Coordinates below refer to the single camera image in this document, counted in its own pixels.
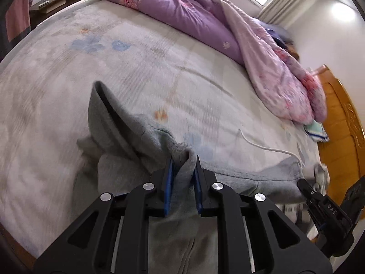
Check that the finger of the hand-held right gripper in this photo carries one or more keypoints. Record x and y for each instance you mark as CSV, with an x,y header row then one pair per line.
x,y
328,208

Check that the blue grey pillow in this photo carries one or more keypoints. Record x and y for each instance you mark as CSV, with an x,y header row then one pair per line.
x,y
275,30

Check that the grey striped curtain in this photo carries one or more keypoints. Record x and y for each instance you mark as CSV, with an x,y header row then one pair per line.
x,y
285,5

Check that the remote control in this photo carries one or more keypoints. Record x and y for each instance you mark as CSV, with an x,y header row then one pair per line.
x,y
44,4

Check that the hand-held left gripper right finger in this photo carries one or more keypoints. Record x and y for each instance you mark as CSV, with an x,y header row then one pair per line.
x,y
198,188

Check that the grey zip hoodie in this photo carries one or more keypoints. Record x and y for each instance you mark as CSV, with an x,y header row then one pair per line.
x,y
119,137

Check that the purple floral quilt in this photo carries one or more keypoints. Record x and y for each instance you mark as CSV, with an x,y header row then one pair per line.
x,y
185,11

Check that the bed with floral sheet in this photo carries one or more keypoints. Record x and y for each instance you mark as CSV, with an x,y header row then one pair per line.
x,y
85,91

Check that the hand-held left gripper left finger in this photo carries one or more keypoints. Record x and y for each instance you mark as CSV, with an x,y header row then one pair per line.
x,y
168,188

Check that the brown chair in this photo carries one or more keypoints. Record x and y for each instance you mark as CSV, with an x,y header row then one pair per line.
x,y
292,52

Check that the dark white TV cabinet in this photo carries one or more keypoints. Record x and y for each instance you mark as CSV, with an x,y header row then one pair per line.
x,y
37,17

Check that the wooden headboard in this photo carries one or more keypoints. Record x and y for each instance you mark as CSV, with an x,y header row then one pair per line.
x,y
342,125

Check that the pink grey towel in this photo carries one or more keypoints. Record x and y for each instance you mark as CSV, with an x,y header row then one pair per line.
x,y
18,17

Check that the blue green patterned pillow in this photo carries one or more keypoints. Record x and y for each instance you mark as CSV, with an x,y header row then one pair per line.
x,y
316,131

